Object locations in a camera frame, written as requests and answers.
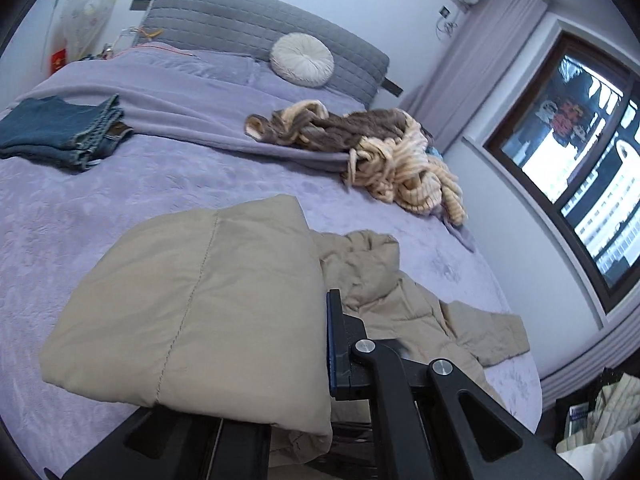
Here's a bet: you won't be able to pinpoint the beige puffer coat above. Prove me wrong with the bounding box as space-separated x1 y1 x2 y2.
39 195 529 466

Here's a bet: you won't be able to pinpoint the striped clothes pile beside bed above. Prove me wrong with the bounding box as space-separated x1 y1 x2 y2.
555 373 639 479

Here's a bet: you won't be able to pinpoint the brown and cream striped garment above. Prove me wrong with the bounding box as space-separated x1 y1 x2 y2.
244 100 468 228

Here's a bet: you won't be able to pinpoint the purple bed blanket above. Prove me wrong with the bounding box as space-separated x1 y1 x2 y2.
1 44 542 474

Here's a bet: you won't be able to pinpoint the dark framed window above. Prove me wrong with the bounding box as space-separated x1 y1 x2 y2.
484 32 639 312

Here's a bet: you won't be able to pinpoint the grey curtain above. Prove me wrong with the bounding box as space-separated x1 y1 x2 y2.
399 0 548 153

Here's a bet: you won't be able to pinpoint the folded blue jeans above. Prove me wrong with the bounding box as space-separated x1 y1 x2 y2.
1 94 134 171

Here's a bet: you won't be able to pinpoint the round white cushion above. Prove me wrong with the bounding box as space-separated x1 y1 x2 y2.
269 32 335 88

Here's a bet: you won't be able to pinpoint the grey quilted headboard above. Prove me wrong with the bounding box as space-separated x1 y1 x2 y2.
141 0 390 107

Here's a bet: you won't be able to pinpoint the white standing fan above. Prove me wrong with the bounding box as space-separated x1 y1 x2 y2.
61 0 116 61

